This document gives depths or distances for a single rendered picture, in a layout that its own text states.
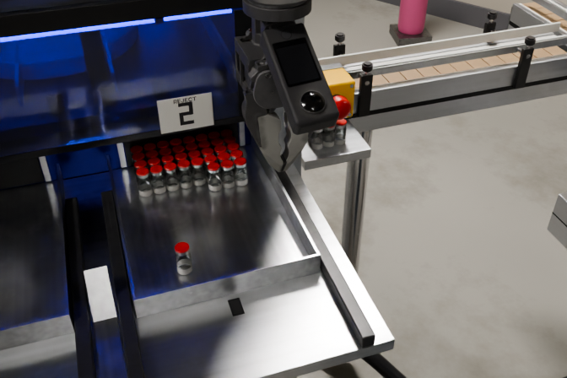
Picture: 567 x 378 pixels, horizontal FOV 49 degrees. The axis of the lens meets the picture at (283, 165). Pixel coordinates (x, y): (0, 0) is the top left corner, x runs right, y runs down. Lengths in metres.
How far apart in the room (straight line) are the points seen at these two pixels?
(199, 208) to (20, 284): 0.28
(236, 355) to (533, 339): 1.39
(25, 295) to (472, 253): 1.66
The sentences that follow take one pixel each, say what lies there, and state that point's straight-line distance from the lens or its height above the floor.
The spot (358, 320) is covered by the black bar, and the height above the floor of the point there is 0.90.
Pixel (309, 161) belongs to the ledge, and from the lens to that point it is 1.12.
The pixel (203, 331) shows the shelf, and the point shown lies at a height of 0.88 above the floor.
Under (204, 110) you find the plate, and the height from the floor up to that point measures 1.02.
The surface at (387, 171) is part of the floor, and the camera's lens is 2.59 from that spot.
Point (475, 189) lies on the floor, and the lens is 2.57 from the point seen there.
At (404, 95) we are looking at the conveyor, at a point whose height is 0.91.
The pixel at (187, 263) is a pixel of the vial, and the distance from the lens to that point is 0.90.
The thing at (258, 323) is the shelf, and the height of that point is 0.88.
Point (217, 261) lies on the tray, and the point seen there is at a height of 0.88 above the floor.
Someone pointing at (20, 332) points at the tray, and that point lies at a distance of 0.88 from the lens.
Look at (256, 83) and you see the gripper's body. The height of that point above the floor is 1.22.
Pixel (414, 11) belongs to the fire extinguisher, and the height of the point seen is 0.19.
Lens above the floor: 1.54
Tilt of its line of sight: 36 degrees down
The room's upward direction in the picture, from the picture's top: straight up
